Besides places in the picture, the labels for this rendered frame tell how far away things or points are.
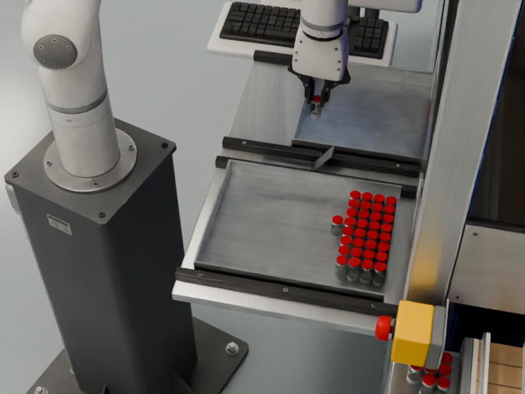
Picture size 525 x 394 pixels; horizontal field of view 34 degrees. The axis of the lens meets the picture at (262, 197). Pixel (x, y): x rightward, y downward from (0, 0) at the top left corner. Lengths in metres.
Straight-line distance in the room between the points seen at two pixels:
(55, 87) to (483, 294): 0.83
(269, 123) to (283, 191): 0.20
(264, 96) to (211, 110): 1.28
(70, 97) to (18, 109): 1.68
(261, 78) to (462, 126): 0.89
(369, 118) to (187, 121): 1.38
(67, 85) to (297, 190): 0.48
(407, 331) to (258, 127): 0.66
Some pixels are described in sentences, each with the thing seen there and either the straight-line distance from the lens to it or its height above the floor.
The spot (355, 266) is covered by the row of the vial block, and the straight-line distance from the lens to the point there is 1.53.
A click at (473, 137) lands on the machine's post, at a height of 1.37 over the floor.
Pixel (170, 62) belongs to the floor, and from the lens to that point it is 3.39.
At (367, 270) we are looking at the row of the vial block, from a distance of 1.54.
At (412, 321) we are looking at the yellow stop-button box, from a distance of 1.35.
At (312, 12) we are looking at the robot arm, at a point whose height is 1.21.
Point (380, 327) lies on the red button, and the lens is 1.36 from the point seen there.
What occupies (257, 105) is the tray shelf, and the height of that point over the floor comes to 0.88.
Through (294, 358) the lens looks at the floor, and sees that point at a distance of 2.51.
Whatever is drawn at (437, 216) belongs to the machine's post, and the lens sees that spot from 1.25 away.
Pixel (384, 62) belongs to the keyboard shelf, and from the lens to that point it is 2.12.
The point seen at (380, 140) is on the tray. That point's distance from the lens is 1.81.
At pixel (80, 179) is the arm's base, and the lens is 1.78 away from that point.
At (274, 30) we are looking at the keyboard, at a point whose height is 0.83.
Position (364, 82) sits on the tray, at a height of 0.88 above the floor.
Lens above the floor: 2.14
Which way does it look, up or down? 48 degrees down
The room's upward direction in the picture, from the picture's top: 1 degrees counter-clockwise
